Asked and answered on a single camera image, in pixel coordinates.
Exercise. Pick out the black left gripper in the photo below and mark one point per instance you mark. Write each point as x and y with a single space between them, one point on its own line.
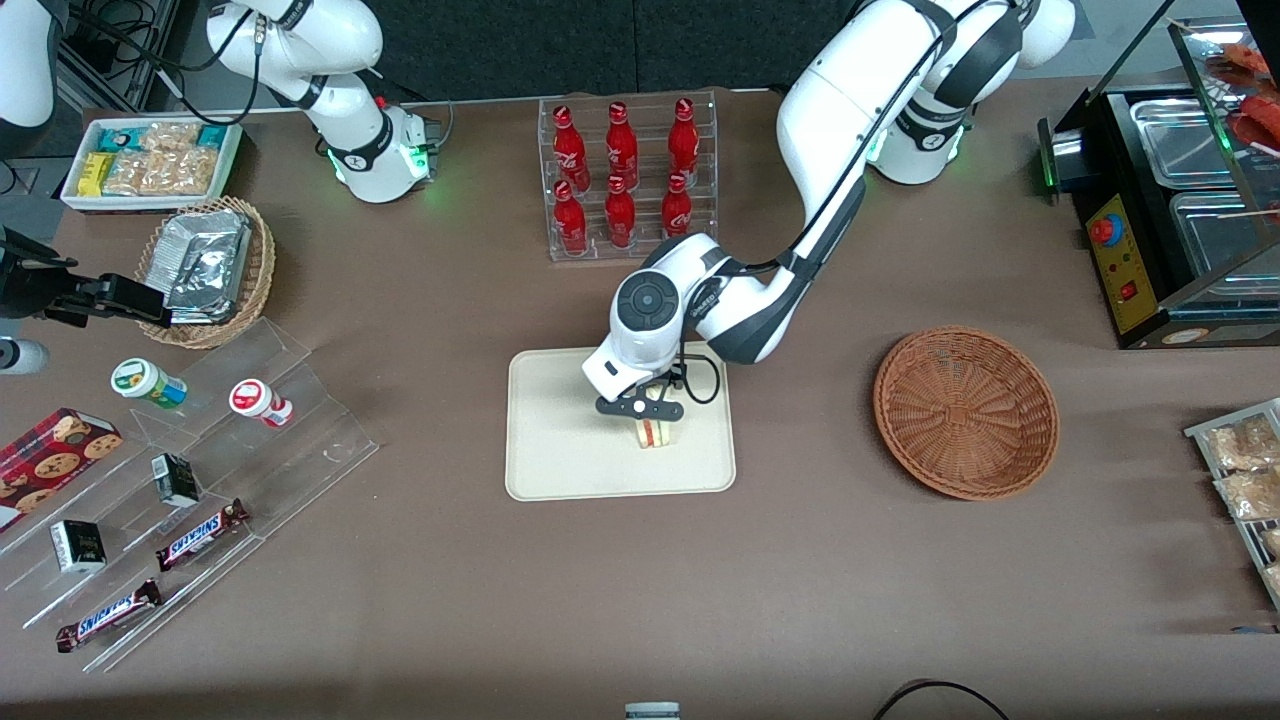
676 376

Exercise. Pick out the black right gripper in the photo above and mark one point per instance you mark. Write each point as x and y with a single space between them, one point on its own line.
22 293

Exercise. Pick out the triangle sandwich with tomato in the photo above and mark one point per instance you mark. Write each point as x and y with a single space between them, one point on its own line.
655 433

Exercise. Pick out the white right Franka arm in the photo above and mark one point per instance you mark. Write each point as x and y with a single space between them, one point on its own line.
350 150

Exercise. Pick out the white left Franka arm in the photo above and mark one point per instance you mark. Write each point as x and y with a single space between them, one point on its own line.
850 100

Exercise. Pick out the cream plastic tray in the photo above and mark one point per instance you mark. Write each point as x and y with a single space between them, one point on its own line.
560 450

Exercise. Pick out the small tan wicker basket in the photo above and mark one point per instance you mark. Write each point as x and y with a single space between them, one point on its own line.
255 270

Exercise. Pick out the large brown wicker basket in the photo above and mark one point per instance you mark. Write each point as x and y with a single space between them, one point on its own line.
965 415

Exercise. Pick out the silver foil packet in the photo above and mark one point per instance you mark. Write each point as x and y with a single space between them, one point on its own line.
200 290
205 235

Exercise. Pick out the green and white jar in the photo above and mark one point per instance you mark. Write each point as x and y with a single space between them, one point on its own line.
148 383

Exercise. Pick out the white rectangular snack bin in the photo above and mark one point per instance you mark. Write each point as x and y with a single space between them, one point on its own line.
75 195

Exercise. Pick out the white cylinder object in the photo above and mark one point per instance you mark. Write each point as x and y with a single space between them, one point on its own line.
20 357

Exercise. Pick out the clear bag of nuts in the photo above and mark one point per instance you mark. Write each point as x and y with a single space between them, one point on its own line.
125 175
185 172
170 136

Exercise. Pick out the yellow snack packet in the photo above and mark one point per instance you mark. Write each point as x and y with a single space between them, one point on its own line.
95 173

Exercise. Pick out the clear acrylic bottle rack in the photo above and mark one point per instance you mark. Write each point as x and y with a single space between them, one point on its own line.
630 250

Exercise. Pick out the teal snack packet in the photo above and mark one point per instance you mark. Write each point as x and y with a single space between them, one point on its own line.
118 138
212 135

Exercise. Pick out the red and white jar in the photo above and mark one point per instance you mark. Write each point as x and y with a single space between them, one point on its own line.
260 402

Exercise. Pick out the red plaid cookie box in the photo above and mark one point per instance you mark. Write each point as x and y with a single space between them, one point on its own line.
50 460

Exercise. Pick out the small black carton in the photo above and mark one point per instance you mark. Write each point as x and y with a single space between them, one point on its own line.
175 480
78 546

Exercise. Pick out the red cola bottle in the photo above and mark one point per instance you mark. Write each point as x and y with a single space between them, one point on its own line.
570 220
569 150
621 145
677 212
683 140
619 214

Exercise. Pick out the clear acrylic stepped display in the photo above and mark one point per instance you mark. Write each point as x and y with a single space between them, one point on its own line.
300 450

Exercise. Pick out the Snickers chocolate bar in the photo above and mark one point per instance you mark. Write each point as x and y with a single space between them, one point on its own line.
108 615
203 535

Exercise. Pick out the small grey object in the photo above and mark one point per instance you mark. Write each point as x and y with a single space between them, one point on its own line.
652 711

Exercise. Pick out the black food warmer yellow panel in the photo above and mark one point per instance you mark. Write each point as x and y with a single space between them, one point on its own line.
1125 260

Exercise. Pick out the grey snack rack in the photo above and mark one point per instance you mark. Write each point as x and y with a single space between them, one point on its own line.
1200 432

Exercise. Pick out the clear bag of rice snacks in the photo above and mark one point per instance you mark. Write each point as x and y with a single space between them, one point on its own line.
1273 541
1240 446
1250 494
1275 577

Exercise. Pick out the steel warmer pan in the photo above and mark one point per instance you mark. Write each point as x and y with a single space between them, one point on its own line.
1180 140
1220 235

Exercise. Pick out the red skewered food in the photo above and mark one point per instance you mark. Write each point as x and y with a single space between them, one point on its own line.
1255 110

